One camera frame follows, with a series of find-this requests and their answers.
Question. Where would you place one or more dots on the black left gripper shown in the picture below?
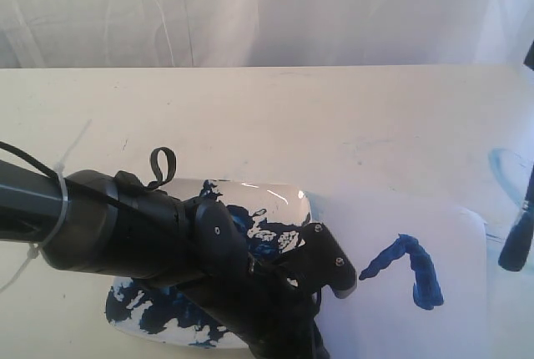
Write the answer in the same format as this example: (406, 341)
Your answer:
(248, 296)

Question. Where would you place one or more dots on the black paintbrush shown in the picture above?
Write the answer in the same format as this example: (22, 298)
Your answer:
(517, 245)

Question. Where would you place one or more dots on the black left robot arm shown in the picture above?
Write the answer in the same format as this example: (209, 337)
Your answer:
(91, 222)

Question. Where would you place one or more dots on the white square paint dish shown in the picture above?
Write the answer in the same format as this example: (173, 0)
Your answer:
(267, 215)

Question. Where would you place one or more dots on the white paper sheet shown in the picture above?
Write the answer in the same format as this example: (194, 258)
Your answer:
(429, 283)

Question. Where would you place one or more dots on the white zip tie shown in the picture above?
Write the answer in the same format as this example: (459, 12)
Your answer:
(37, 209)

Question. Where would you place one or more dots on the white backdrop curtain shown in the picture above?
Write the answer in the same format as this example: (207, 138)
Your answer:
(236, 33)

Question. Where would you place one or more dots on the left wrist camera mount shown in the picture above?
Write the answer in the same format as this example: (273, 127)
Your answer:
(321, 262)

